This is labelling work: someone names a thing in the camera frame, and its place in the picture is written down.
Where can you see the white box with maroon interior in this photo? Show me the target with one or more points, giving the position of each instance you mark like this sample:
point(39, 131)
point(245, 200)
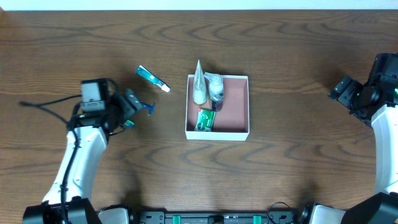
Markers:
point(232, 122)

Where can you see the clear sanitizer pump bottle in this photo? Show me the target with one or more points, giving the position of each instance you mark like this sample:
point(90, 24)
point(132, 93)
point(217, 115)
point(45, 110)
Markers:
point(216, 90)

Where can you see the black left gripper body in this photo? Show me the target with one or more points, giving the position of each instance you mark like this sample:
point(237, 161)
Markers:
point(131, 101)

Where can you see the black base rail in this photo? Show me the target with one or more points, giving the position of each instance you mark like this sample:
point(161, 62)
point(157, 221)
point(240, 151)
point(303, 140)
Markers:
point(273, 215)

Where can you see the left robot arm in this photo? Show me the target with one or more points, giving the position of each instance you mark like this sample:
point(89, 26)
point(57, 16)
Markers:
point(69, 198)

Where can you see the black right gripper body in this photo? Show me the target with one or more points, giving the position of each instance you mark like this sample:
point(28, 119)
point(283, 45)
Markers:
point(343, 91)

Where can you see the blue disposable razor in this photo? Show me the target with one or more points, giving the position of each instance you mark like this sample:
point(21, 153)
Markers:
point(150, 108)

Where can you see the green Dettol soap box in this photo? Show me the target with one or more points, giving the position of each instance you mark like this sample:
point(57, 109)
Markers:
point(205, 120)

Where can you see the white Pantene tube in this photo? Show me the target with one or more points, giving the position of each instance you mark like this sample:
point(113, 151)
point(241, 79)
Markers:
point(199, 86)

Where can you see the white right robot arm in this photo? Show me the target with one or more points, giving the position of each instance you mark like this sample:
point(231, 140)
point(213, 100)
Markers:
point(381, 206)

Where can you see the green white toothbrush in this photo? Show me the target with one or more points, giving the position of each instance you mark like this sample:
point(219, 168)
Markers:
point(129, 123)

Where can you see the green toothpaste tube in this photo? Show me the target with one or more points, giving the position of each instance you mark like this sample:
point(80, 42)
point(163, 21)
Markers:
point(144, 73)

